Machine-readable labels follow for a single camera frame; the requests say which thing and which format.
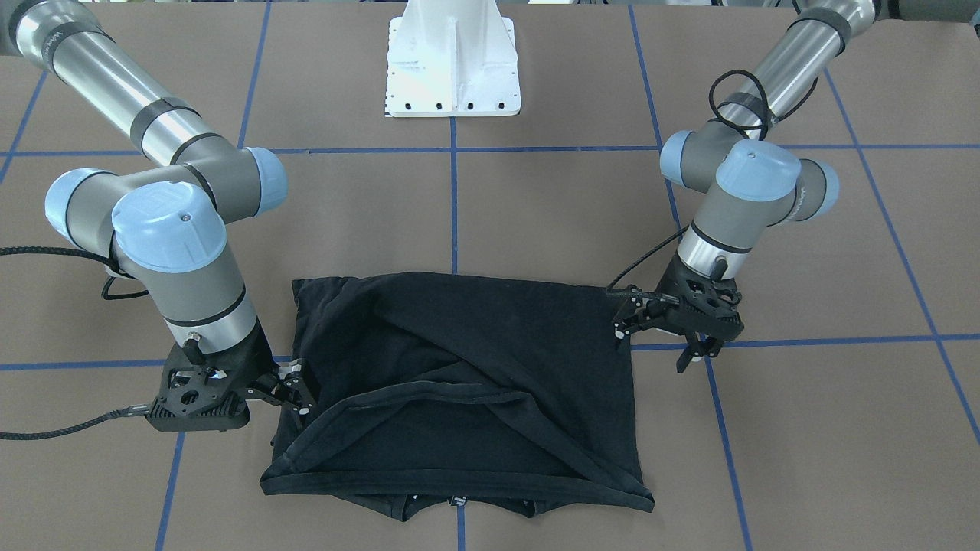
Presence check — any black graphic t-shirt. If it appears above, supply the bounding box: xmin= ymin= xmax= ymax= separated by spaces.
xmin=260 ymin=272 xmax=655 ymax=522

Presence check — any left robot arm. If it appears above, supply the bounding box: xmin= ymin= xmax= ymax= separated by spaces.
xmin=606 ymin=1 xmax=877 ymax=372

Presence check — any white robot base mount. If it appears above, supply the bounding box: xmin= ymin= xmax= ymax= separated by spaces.
xmin=384 ymin=1 xmax=522 ymax=118

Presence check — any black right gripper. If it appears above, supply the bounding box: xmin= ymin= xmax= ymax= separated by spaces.
xmin=147 ymin=321 xmax=319 ymax=432

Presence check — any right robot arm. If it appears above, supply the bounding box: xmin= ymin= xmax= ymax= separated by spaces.
xmin=2 ymin=1 xmax=318 ymax=442

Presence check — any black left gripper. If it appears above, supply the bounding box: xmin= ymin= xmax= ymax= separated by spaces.
xmin=612 ymin=253 xmax=745 ymax=373

